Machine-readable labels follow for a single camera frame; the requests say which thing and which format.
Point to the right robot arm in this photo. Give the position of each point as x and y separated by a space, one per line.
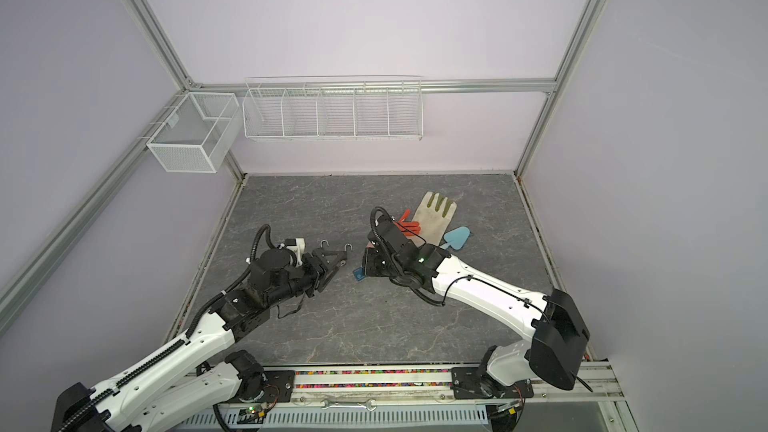
553 334

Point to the beige cloth glove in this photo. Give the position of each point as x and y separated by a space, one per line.
434 214

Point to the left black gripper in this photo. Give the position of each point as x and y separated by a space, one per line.
317 271

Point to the white slotted cable duct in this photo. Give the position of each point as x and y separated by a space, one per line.
347 418

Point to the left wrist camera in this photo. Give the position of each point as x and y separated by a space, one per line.
296 245

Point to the white mesh box basket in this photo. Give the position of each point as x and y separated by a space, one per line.
198 133

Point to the teal garden trowel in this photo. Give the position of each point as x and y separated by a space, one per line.
456 238

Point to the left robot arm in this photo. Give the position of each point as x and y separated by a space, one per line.
197 369

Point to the silver wrench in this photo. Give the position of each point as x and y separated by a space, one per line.
367 405

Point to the blue padlock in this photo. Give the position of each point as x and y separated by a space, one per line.
358 276

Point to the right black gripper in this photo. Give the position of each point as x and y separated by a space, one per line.
371 258

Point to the white wire shelf basket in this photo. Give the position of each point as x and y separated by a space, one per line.
333 108

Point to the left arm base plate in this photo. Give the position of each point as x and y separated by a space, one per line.
271 386

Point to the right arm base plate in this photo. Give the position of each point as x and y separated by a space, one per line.
468 383

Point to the red rubber glove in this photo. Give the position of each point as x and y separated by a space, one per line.
407 226

